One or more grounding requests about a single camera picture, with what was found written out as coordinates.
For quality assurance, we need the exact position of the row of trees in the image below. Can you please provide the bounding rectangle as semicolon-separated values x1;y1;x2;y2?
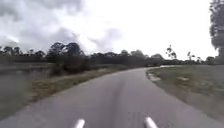
0;41;224;75

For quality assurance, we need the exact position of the grey asphalt road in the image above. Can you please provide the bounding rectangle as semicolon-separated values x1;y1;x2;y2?
0;66;224;128

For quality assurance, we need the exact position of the grass verge with dry patches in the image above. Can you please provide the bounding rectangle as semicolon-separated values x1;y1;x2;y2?
0;63;133;120

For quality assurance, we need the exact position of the robot's own part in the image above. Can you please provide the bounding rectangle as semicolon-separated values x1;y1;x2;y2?
143;116;158;128
73;118;86;128

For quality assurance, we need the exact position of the grass verge with gravel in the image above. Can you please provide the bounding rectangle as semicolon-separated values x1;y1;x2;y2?
145;64;224;124

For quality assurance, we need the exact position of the tall bare-branched tree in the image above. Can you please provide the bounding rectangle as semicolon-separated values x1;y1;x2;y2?
209;0;224;58

